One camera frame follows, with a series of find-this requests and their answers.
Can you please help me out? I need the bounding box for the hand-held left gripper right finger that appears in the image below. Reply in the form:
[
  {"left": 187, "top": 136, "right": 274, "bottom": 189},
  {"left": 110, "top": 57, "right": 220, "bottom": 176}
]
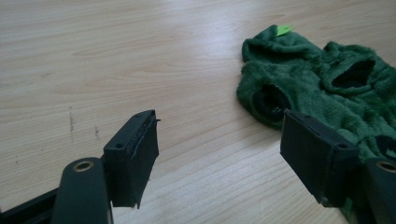
[{"left": 279, "top": 108, "right": 361, "bottom": 208}]

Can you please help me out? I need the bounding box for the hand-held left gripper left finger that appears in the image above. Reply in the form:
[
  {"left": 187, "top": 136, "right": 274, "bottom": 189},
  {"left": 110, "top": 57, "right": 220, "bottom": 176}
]
[{"left": 103, "top": 109, "right": 162, "bottom": 210}]

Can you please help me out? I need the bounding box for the green plush pet garment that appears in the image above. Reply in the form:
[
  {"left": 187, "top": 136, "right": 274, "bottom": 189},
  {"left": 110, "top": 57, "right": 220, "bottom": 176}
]
[{"left": 235, "top": 24, "right": 396, "bottom": 222}]

